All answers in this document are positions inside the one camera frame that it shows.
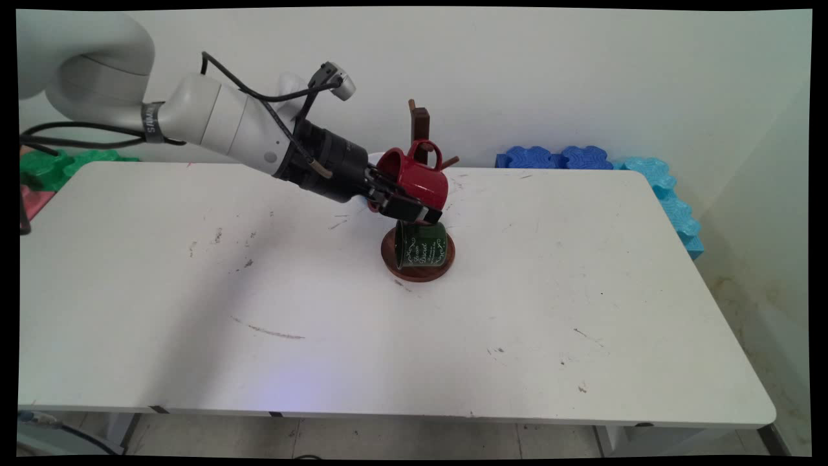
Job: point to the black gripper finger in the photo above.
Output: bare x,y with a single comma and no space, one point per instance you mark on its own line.
383,180
411,208

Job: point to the white table leg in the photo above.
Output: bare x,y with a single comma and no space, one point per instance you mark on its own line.
647,439
119,427

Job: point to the light blue foam tile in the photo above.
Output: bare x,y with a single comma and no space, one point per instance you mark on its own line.
650,171
682,223

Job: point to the brown wooden mug tree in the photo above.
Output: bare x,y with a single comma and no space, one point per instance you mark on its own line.
420,274

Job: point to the green foam tile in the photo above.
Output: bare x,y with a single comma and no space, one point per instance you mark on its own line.
45,169

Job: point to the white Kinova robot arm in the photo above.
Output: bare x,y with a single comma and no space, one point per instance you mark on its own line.
207,116

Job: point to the red foam tile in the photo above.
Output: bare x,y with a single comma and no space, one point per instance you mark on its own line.
35,197

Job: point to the green enamel mug white print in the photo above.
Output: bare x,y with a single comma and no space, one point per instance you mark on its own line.
420,247

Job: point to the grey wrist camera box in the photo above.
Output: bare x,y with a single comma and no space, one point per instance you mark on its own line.
337,81

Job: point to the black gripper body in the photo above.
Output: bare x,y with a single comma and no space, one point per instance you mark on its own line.
330,165

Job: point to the dark blue foam tile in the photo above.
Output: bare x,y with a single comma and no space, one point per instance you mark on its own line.
585,158
527,157

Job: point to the red enamel mug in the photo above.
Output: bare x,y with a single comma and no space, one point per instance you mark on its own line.
424,181

